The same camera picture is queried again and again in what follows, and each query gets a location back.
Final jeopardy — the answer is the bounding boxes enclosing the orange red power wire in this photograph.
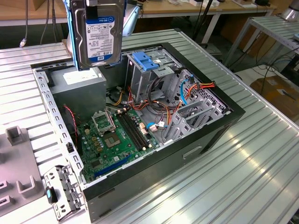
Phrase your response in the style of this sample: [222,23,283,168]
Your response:
[185,80,217,96]

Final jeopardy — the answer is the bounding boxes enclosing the blue expansion slot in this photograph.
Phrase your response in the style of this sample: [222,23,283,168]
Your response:
[93,155,133,178]

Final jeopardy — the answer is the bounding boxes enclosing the black RAM slot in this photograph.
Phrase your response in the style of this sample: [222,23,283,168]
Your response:
[118,114,141,151]
[124,112,147,148]
[121,113,144,150]
[127,111,150,147]

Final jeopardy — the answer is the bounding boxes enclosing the silver rear slot bracket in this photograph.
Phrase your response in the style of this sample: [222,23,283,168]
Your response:
[43,164,86,221]

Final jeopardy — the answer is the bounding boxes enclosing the metal slat side table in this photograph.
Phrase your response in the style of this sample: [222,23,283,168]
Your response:
[224,15,299,66]

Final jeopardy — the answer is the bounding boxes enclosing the black latch with blue button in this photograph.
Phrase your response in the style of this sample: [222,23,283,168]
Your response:
[45,186,58,203]

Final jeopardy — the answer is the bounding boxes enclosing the wooden desk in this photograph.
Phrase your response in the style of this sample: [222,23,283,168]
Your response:
[0,0,276,26]

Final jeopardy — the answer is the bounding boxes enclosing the grey cable with metal connector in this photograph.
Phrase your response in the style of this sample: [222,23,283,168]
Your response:
[19,0,29,49]

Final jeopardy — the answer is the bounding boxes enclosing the yellow and black wires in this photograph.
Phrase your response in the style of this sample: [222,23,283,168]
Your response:
[106,90,129,105]

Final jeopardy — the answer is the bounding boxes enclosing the hard disk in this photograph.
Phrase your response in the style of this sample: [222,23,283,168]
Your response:
[67,0,126,71]

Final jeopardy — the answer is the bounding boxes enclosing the blue plastic cage latch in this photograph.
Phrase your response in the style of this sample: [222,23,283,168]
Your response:
[132,52,159,73]

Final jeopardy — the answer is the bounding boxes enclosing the mixed wire bundle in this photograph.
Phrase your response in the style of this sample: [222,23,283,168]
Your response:
[127,86,183,131]

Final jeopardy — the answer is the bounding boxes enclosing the black open PC case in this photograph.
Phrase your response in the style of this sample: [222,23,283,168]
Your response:
[30,42,246,224]

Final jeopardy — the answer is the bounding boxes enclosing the grey metal disk bay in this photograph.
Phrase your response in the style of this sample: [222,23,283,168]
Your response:
[163,100,232,145]

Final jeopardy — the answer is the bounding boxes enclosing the CPU socket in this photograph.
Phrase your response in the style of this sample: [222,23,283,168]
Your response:
[102,132,122,150]

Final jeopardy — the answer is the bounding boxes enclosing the black stand pole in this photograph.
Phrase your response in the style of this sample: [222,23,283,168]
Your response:
[191,0,214,46]

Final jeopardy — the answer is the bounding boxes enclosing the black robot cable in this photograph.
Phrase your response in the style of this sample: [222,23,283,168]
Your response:
[39,0,59,45]

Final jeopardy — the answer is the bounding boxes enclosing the brown cardboard box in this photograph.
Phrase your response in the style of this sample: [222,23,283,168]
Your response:
[249,76,299,119]

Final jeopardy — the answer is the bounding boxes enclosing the grey metal drive cage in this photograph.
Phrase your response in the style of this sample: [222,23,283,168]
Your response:
[125,49,183,103]

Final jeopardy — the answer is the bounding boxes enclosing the grey power supply box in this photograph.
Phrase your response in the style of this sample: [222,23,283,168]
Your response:
[48,67,108,122]

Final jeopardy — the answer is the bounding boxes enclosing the green motherboard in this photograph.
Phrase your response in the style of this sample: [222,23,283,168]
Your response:
[77,108,162,185]

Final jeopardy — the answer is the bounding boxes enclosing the black case fan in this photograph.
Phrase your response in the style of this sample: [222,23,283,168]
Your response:
[64,106,83,156]

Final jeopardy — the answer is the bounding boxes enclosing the long blue data wire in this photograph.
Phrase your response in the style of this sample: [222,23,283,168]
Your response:
[179,77,194,105]

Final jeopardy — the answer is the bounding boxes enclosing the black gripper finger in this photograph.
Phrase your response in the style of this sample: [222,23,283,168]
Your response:
[85,0,99,18]

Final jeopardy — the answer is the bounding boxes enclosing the metal socket cover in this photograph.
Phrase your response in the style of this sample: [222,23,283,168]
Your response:
[91,111,116,136]

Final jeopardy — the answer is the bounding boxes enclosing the grey parts rack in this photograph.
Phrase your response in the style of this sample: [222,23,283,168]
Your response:
[0,126,46,217]

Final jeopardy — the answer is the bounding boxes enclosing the short blue data wire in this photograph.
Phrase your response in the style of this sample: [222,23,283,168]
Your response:
[146,122,169,128]

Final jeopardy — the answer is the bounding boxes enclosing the red and black fan wire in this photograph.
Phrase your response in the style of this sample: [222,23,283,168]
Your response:
[63,105,79,140]

